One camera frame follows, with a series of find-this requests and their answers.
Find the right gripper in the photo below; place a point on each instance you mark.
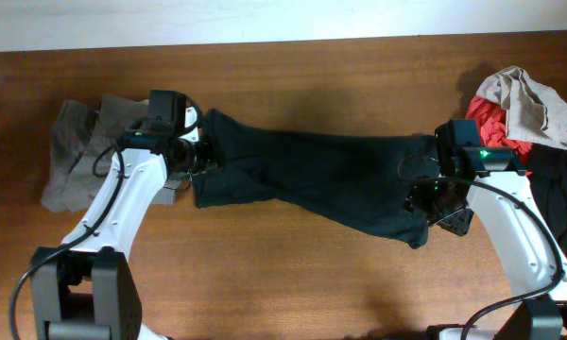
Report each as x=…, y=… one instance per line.
x=417, y=196

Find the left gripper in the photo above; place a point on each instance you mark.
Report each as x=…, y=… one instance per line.
x=208, y=162

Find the dark green t-shirt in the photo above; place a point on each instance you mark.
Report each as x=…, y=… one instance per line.
x=359, y=182

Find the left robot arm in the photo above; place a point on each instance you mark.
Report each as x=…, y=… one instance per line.
x=83, y=288

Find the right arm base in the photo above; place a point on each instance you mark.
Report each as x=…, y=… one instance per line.
x=454, y=331

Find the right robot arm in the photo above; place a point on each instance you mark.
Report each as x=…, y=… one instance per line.
x=492, y=184

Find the red garment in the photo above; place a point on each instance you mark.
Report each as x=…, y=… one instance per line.
x=490, y=119

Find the black garment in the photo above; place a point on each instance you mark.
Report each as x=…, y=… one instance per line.
x=548, y=182

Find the beige garment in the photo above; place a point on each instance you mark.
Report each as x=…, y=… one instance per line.
x=535, y=112

